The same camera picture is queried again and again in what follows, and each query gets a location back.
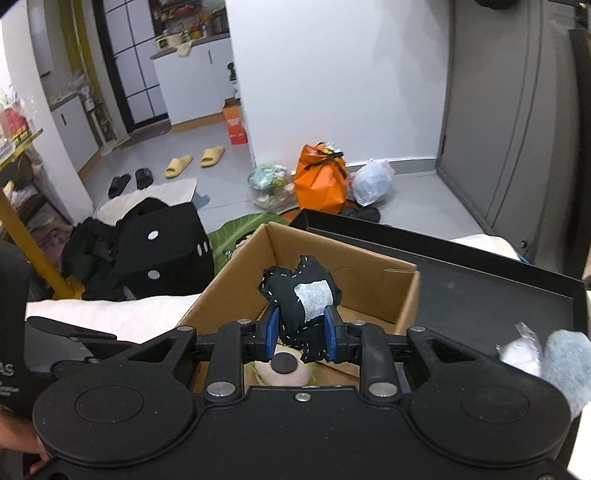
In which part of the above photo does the orange paper bag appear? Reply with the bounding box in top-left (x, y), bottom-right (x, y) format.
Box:
top-left (294, 143), bottom-right (348, 215)

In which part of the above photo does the red snack package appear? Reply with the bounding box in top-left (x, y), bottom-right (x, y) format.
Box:
top-left (0, 105), bottom-right (31, 140)

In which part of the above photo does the green leaf mat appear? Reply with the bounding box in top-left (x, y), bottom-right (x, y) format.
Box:
top-left (206, 211), bottom-right (293, 280)

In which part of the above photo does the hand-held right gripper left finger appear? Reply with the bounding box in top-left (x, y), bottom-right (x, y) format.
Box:
top-left (124, 307), bottom-right (281, 398)

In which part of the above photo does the white plastic bag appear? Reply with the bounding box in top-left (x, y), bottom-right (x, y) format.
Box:
top-left (349, 158), bottom-right (395, 208)

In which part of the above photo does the small white cabinet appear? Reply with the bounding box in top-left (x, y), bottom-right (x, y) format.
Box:
top-left (48, 94), bottom-right (100, 172)

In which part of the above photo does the yellow metal frame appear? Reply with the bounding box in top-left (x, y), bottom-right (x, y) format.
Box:
top-left (0, 181), bottom-right (86, 301)

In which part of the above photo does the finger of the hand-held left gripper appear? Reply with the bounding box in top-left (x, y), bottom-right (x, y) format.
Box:
top-left (26, 316), bottom-right (120, 371)

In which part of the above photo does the grey wardrobe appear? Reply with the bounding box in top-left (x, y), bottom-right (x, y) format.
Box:
top-left (436, 0), bottom-right (584, 280)

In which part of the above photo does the clear plastic bag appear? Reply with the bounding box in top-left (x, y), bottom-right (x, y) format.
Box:
top-left (247, 163), bottom-right (297, 213)

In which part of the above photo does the row of bottles and jars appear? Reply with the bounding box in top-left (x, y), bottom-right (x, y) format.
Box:
top-left (156, 0), bottom-right (230, 40)

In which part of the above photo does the person's left hand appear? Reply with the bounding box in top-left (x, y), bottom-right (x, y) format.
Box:
top-left (0, 407), bottom-right (49, 463)

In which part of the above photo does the white kitchen cabinet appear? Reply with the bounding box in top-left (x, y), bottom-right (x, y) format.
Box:
top-left (151, 36), bottom-right (238, 129)

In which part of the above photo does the pink cloth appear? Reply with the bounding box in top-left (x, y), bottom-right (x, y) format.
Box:
top-left (27, 220), bottom-right (71, 269)

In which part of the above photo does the black stitched plush toy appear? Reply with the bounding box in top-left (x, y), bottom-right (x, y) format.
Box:
top-left (260, 255), bottom-right (343, 364)

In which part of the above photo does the beige plush toy black nose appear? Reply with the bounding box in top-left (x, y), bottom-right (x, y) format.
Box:
top-left (246, 349), bottom-right (320, 387)

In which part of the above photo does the orange carton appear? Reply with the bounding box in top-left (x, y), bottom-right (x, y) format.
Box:
top-left (221, 98), bottom-right (250, 147)

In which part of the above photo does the black clothes pile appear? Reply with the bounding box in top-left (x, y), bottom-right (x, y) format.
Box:
top-left (61, 217), bottom-right (132, 302)

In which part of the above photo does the black shallow tray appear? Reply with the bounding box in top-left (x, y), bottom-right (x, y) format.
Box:
top-left (288, 209), bottom-right (588, 371)

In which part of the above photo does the blue-grey fluffy plush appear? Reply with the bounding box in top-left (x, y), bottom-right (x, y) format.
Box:
top-left (539, 329), bottom-right (591, 422)

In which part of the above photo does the white blanket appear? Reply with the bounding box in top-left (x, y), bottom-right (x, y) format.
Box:
top-left (25, 292), bottom-right (204, 345)

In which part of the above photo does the black framed glass door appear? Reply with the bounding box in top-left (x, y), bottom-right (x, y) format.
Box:
top-left (94, 0), bottom-right (170, 136)

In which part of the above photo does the brown cardboard box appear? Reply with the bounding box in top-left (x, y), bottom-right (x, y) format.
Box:
top-left (177, 222), bottom-right (422, 394)

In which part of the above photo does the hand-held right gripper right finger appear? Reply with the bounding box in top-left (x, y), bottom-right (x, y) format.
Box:
top-left (324, 306), bottom-right (485, 398)

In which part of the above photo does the white towel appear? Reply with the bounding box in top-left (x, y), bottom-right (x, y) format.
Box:
top-left (94, 177), bottom-right (199, 225)

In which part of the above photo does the black bag with clothes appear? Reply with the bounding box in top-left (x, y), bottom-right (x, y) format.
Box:
top-left (115, 198), bottom-right (216, 300)

